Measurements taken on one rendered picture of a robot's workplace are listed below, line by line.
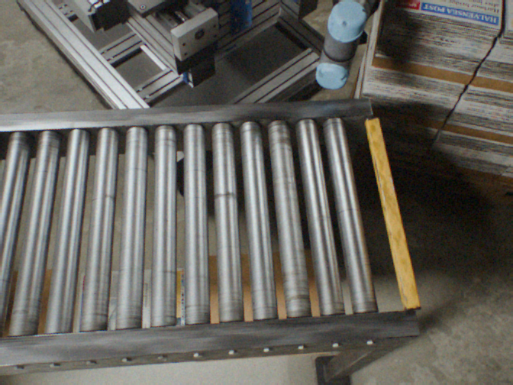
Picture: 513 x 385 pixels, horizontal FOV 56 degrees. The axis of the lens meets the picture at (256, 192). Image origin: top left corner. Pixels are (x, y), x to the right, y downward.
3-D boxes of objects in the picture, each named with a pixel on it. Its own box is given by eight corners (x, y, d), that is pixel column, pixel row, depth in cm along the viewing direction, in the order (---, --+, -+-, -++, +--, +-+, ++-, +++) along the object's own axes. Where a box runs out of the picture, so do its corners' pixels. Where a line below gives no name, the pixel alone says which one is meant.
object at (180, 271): (185, 267, 177) (184, 266, 176) (185, 347, 164) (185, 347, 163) (82, 273, 175) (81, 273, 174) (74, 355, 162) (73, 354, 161)
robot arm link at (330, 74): (351, 72, 106) (343, 96, 114) (360, 37, 111) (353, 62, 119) (317, 63, 107) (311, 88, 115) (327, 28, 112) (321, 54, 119)
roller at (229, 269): (237, 124, 113) (224, 115, 109) (250, 328, 92) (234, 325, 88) (221, 133, 115) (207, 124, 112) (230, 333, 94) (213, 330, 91)
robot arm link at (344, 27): (342, -17, 103) (332, 22, 113) (326, 18, 98) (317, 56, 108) (377, -6, 102) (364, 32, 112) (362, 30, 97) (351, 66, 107)
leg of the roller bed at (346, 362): (339, 363, 163) (396, 320, 102) (342, 381, 161) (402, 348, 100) (322, 363, 163) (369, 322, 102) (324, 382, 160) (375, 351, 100)
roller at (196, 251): (209, 127, 113) (196, 117, 109) (216, 331, 92) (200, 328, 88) (192, 134, 115) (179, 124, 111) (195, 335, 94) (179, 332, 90)
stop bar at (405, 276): (378, 121, 111) (380, 117, 109) (420, 311, 91) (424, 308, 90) (364, 122, 111) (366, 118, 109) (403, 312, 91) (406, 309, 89)
